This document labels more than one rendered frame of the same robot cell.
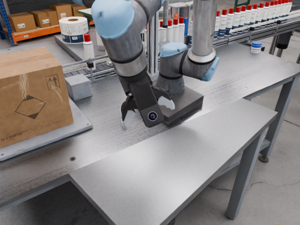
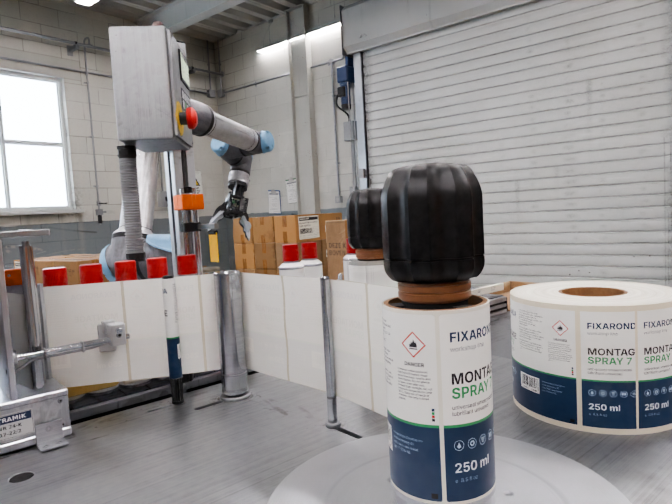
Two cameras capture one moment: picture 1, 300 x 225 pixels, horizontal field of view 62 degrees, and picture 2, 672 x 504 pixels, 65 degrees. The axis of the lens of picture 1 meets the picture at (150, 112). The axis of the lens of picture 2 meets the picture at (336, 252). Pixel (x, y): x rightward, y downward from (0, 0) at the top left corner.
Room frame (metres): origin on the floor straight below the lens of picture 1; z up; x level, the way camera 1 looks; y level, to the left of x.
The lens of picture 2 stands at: (2.52, 0.17, 1.14)
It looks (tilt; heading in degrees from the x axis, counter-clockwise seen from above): 4 degrees down; 173
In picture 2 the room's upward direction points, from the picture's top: 3 degrees counter-clockwise
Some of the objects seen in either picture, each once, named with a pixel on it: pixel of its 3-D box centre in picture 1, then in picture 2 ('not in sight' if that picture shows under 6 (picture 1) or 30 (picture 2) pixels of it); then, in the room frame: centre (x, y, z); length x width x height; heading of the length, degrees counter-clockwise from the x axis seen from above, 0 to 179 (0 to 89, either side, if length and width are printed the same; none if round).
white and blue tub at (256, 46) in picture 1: (256, 47); not in sight; (1.76, -0.77, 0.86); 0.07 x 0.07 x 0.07
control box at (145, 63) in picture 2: not in sight; (155, 94); (1.49, -0.04, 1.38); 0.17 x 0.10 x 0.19; 179
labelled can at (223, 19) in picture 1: (222, 23); not in sight; (1.95, -0.55, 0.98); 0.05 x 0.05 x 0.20
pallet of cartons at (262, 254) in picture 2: not in sight; (302, 269); (-2.92, 0.43, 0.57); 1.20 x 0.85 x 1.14; 137
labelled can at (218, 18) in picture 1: (215, 25); not in sight; (1.90, -0.49, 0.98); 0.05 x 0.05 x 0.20
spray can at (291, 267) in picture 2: not in sight; (293, 294); (1.45, 0.20, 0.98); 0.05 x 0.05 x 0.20
